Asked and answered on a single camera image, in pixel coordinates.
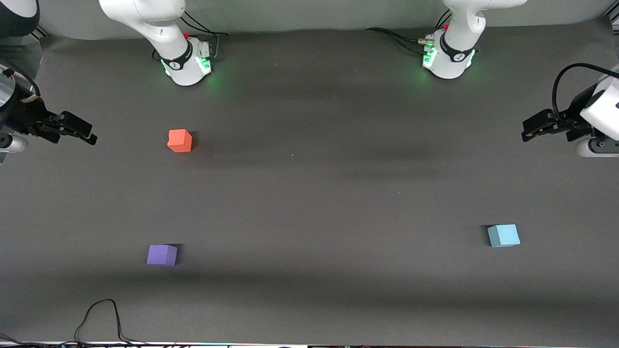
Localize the thin black looped cable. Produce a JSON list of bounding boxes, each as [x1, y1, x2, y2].
[[74, 299, 148, 346]]

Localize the black arm base cables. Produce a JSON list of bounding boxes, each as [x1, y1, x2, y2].
[[180, 11, 229, 62], [364, 10, 451, 55]]

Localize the black left arm base cables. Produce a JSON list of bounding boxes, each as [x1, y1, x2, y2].
[[364, 10, 451, 55]]

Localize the light blue foam block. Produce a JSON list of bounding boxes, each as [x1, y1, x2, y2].
[[487, 224, 521, 248]]

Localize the purple foam block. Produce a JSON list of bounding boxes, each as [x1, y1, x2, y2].
[[147, 245, 178, 266]]

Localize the orange foam block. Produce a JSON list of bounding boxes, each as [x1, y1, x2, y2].
[[167, 129, 193, 153]]

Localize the black right arm base cables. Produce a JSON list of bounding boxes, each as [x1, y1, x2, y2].
[[180, 11, 229, 62]]

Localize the dark grey table mat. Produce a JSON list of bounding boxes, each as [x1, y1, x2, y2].
[[0, 17, 619, 345]]

